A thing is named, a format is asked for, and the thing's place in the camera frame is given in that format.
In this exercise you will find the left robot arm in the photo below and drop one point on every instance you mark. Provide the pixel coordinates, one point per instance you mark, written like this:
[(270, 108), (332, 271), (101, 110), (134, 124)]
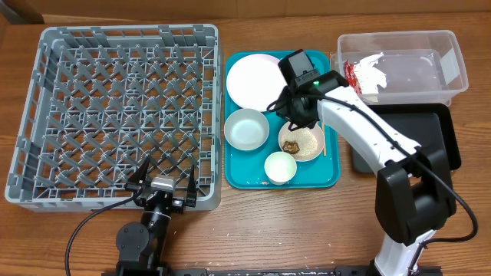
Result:
[(140, 244)]

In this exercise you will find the teal serving tray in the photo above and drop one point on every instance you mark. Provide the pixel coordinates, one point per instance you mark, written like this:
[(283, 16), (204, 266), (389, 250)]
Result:
[(260, 150)]

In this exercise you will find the wooden chopstick right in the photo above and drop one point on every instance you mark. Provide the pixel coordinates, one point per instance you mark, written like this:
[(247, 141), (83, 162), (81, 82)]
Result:
[(324, 140)]

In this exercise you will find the black tray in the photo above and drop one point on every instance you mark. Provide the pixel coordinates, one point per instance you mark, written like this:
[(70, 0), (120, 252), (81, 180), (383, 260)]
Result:
[(429, 124)]

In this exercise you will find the clear plastic bin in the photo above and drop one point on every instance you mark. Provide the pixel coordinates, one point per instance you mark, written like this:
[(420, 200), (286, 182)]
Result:
[(419, 66)]

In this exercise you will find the brown food scrap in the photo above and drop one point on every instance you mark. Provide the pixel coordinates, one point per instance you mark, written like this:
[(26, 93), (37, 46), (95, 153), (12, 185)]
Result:
[(290, 147)]

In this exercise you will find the white cup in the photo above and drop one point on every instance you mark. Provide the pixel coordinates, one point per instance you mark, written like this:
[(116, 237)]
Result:
[(280, 168)]

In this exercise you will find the red snack wrapper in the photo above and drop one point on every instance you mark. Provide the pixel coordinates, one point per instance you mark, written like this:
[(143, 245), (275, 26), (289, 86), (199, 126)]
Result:
[(350, 76)]

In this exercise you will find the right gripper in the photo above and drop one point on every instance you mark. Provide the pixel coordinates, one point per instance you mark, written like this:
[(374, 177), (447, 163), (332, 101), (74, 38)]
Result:
[(308, 121)]

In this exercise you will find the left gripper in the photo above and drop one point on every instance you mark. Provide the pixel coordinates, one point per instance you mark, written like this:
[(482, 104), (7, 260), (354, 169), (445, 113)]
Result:
[(178, 205)]

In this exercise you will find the large white plate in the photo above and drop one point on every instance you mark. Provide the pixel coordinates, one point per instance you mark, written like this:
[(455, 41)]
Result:
[(255, 81)]

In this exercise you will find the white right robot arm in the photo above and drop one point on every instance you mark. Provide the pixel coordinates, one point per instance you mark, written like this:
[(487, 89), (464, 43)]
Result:
[(414, 191)]

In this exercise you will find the white tissue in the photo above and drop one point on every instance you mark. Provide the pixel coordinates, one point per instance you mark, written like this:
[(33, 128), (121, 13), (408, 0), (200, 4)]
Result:
[(369, 77)]

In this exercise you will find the grey plastic dish rack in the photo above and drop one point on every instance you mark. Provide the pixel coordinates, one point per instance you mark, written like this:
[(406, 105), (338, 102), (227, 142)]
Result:
[(104, 99)]

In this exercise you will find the grey bowl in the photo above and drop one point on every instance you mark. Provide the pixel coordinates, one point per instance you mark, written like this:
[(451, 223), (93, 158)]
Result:
[(246, 129)]

